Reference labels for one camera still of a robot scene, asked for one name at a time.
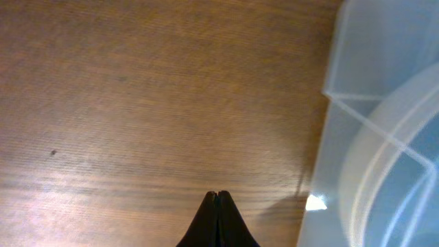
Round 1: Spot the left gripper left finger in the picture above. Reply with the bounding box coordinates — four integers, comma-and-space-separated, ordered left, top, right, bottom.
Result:
176, 191, 218, 247

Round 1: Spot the cream large bowl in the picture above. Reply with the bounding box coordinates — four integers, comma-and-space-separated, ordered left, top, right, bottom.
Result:
339, 64, 438, 246

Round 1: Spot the clear plastic storage bin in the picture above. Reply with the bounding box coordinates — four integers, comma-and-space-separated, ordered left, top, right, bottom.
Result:
298, 0, 438, 247

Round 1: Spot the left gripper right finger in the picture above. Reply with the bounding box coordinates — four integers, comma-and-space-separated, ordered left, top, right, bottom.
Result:
218, 191, 259, 247

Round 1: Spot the blue large bowl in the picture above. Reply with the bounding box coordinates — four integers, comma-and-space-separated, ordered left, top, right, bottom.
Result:
364, 116, 438, 247

